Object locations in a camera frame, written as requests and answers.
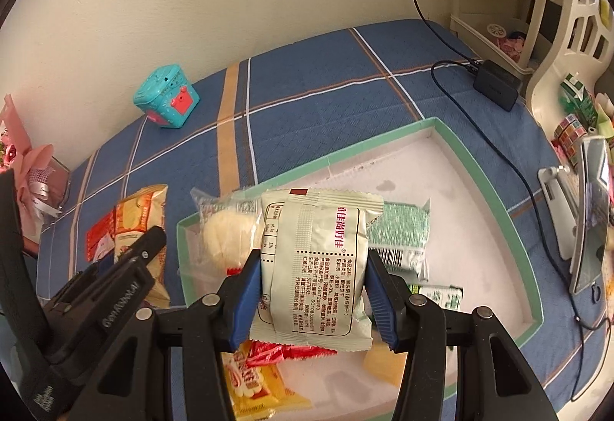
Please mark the clear glass vase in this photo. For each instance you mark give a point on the clear glass vase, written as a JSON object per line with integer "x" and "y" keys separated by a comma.
{"x": 48, "y": 190}

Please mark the green cardboard tray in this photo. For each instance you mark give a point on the green cardboard tray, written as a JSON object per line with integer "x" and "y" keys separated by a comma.
{"x": 455, "y": 210}

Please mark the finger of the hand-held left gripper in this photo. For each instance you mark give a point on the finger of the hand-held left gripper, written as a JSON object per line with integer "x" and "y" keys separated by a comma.
{"x": 144, "y": 243}

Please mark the red white snack packet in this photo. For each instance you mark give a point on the red white snack packet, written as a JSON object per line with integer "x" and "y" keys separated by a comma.
{"x": 98, "y": 238}

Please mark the clear green-edged cracker packet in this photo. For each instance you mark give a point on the clear green-edged cracker packet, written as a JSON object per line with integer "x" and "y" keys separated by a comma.
{"x": 403, "y": 229}

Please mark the clear white cake packet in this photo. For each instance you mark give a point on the clear white cake packet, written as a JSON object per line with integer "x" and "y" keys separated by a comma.
{"x": 225, "y": 229}

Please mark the pale yellow packet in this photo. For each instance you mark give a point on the pale yellow packet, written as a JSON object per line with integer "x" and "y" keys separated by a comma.
{"x": 383, "y": 361}

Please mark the white thread spool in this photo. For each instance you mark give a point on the white thread spool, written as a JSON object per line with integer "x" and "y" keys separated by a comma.
{"x": 496, "y": 30}

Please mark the blue plaid tablecloth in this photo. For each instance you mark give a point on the blue plaid tablecloth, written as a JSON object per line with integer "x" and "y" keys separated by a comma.
{"x": 312, "y": 80}

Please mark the orange cream cake packet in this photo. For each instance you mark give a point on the orange cream cake packet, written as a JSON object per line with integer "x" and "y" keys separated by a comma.
{"x": 139, "y": 219}

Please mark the crinkled red snack packet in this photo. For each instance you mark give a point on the crinkled red snack packet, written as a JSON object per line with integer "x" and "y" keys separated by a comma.
{"x": 288, "y": 349}

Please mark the cream packet red print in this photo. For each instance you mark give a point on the cream packet red print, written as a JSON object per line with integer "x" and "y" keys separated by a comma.
{"x": 316, "y": 267}

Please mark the green carton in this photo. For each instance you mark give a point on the green carton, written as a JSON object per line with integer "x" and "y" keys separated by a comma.
{"x": 580, "y": 102}

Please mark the black power adapter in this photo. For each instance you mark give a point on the black power adapter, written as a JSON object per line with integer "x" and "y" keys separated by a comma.
{"x": 496, "y": 83}

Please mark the pink trinkets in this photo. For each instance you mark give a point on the pink trinkets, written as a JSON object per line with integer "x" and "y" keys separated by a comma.
{"x": 513, "y": 46}

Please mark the white mirror stand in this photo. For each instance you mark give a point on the white mirror stand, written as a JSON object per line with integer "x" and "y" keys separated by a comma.
{"x": 556, "y": 205}

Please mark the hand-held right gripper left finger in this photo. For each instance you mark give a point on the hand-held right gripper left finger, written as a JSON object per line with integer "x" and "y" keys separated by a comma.
{"x": 244, "y": 291}

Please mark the clear yellow bread packet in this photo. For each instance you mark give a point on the clear yellow bread packet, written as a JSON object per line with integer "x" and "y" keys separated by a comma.
{"x": 254, "y": 387}

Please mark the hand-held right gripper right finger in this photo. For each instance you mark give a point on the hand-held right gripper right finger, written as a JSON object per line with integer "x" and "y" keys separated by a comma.
{"x": 381, "y": 301}

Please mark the small green white packet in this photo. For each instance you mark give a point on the small green white packet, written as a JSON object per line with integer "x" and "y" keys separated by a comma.
{"x": 443, "y": 296}

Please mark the teal toy box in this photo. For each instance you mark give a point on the teal toy box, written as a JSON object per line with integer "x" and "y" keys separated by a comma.
{"x": 165, "y": 97}

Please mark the pink paper bouquet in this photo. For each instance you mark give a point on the pink paper bouquet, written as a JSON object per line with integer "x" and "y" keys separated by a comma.
{"x": 29, "y": 166}

